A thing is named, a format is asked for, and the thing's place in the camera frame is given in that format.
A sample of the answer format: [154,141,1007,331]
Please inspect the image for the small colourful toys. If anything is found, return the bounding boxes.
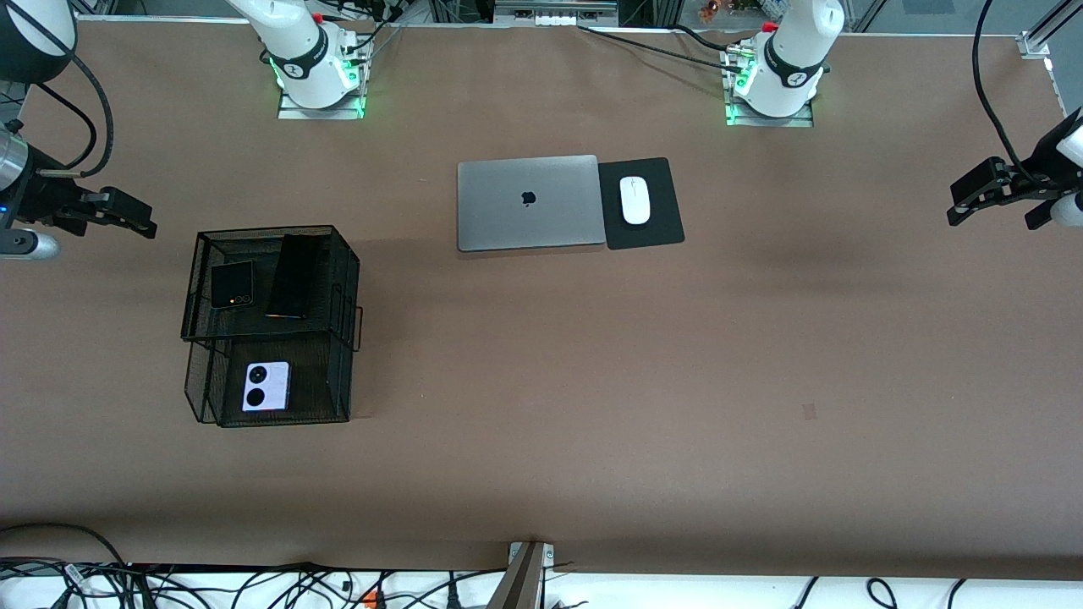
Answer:
[701,0,762,22]

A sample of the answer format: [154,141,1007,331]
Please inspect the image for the grey curved cable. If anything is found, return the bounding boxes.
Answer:
[0,523,129,568]

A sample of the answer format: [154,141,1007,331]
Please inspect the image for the aluminium frame profile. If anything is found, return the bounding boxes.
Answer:
[1020,0,1083,58]

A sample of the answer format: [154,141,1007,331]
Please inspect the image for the black mouse pad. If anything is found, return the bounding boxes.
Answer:
[597,157,685,250]

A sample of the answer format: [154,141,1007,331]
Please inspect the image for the lavender flip phone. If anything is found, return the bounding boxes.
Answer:
[242,361,291,413]

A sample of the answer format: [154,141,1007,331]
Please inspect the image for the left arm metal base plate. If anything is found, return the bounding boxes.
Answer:
[723,47,815,128]

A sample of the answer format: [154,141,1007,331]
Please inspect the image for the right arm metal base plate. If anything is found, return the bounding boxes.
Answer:
[278,38,366,120]

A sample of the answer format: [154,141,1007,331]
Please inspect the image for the grey power strip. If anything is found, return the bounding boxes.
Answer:
[493,0,619,28]

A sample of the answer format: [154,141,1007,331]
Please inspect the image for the long black table cable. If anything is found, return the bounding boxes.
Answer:
[577,25,745,70]

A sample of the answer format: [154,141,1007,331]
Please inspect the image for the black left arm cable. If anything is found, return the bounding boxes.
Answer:
[971,0,1037,180]

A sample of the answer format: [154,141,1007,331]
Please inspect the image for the tall black smartphone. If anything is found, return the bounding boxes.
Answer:
[267,234,322,320]

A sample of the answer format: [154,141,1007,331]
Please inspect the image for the black base cable bundle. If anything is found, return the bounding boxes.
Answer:
[334,0,424,56]

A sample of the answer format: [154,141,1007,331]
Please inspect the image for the black mesh two-tier tray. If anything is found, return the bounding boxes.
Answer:
[180,225,364,428]

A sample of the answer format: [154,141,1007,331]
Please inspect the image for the short black table cable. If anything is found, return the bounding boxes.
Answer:
[673,24,747,53]

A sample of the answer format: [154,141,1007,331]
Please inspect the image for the small black flip phone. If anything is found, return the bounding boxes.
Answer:
[207,261,255,310]

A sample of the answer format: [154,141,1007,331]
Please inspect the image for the white computer mouse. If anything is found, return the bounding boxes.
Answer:
[619,176,651,226]

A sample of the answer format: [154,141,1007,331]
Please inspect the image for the silver closed laptop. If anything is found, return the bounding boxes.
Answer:
[457,155,607,253]

